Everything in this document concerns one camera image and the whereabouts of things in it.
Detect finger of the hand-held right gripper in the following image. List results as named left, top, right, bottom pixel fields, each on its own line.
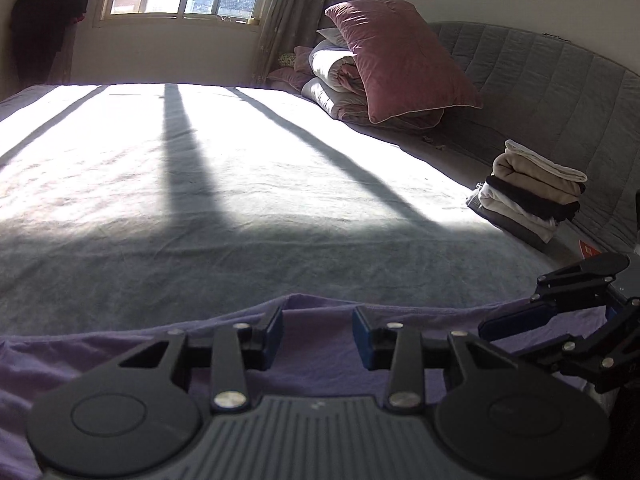
left=477, top=252, right=631, bottom=341
left=517, top=305, right=640, bottom=393

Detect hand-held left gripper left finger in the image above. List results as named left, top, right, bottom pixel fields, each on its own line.
left=120, top=306, right=285, bottom=413

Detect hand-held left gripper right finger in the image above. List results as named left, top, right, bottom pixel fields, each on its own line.
left=351, top=306, right=518, bottom=411

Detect purple pants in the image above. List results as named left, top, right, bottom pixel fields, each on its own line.
left=0, top=292, right=608, bottom=480

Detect folded white garment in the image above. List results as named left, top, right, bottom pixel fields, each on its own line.
left=477, top=183, right=558, bottom=243

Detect folded black garment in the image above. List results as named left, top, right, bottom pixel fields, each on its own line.
left=485, top=175, right=581, bottom=222

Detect folded beige garment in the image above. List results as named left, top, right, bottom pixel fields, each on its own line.
left=492, top=152, right=587, bottom=206

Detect folded cream garment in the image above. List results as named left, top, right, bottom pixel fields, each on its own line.
left=504, top=139, right=588, bottom=184

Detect grey quilted headboard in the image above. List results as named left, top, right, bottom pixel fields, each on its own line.
left=427, top=21, right=640, bottom=261

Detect small pink cushion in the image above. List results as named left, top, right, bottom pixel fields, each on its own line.
left=267, top=45, right=316, bottom=92

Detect folded pink grey quilt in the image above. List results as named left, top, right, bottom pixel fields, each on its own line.
left=301, top=27, right=446, bottom=133

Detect pink pillow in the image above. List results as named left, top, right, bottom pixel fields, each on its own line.
left=325, top=0, right=485, bottom=125

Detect grey star-print curtain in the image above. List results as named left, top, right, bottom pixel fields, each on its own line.
left=250, top=0, right=346, bottom=86

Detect dark hanging coat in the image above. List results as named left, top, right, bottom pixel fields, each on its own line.
left=10, top=0, right=91, bottom=86

